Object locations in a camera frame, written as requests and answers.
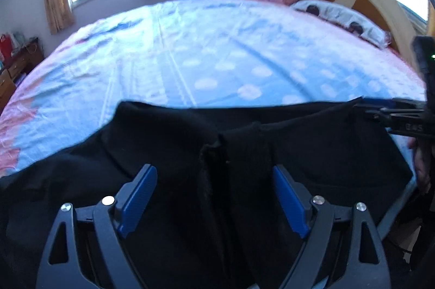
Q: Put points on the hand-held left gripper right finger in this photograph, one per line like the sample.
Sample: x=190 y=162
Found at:
x=289 y=199

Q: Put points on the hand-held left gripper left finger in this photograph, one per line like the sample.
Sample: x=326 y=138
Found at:
x=139 y=199

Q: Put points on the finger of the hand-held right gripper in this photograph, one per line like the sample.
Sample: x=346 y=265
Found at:
x=404 y=126
x=384 y=102

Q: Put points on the black pants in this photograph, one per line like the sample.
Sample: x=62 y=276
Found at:
x=210 y=146

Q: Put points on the person's right hand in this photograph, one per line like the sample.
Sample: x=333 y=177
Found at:
x=421 y=166

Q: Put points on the patterned white pillow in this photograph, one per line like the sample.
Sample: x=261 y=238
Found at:
x=340 y=15

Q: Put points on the bed with blue pink sheet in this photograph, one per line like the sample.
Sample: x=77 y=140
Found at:
x=204 y=47

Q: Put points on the wooden desk with drawers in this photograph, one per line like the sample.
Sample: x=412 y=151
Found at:
x=17 y=68

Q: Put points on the red gift bag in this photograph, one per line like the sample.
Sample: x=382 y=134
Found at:
x=5 y=47

